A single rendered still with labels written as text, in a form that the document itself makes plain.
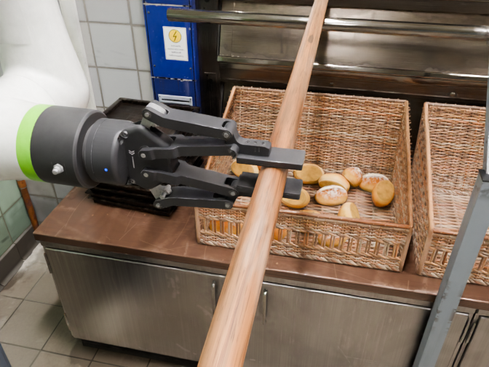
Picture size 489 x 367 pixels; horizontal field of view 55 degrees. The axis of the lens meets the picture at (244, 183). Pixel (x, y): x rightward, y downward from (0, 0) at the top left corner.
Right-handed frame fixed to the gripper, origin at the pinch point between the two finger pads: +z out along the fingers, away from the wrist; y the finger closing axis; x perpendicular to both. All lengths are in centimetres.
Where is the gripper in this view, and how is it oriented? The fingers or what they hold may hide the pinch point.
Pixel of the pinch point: (271, 171)
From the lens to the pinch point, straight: 51.0
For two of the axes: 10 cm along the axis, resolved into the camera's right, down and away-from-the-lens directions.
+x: -2.2, 5.6, -8.0
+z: 9.8, 1.3, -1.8
